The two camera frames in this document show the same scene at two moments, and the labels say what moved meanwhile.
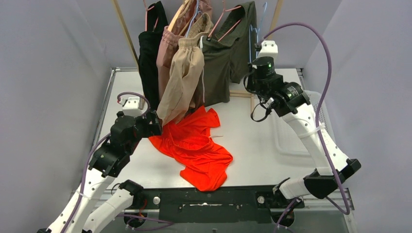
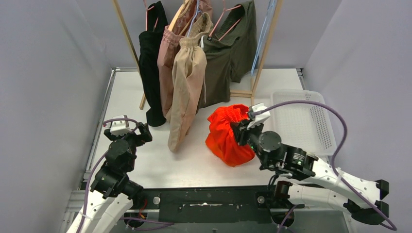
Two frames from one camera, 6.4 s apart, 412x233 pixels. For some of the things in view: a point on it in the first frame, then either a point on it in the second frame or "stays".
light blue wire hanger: (258, 30) to (263, 34)
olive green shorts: (229, 57) stays
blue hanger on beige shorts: (193, 19) stays
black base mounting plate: (190, 206) stays
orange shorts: (203, 163) to (222, 140)
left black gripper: (153, 123) to (141, 135)
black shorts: (148, 44) stays
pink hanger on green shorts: (209, 38) stays
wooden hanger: (175, 17) stays
